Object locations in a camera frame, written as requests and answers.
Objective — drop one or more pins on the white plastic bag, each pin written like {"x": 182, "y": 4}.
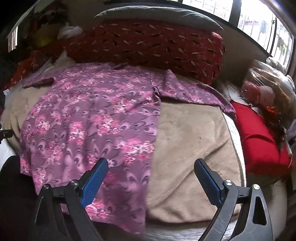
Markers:
{"x": 69, "y": 30}

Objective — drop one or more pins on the beige blanket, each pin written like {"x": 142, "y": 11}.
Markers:
{"x": 189, "y": 150}

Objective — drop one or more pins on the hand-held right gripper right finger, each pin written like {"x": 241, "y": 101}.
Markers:
{"x": 208, "y": 180}

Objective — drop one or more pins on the purple floral garment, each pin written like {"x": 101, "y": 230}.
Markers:
{"x": 92, "y": 120}

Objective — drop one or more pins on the grey pillow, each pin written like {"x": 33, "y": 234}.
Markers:
{"x": 159, "y": 14}

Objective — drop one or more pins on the yellow bag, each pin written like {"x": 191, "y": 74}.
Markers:
{"x": 45, "y": 37}

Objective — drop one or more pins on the clear plastic bag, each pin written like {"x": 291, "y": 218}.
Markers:
{"x": 270, "y": 85}

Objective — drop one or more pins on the red orange floral cloth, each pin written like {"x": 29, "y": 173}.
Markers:
{"x": 34, "y": 62}

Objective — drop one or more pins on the red patterned pillow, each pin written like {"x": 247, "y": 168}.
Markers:
{"x": 150, "y": 46}

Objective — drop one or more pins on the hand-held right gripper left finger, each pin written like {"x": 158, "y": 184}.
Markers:
{"x": 96, "y": 180}

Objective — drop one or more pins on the plain red cloth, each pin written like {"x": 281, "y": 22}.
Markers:
{"x": 256, "y": 139}

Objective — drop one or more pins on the window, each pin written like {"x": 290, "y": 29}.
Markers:
{"x": 254, "y": 20}

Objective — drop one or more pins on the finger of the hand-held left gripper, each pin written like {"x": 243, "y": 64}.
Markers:
{"x": 5, "y": 133}

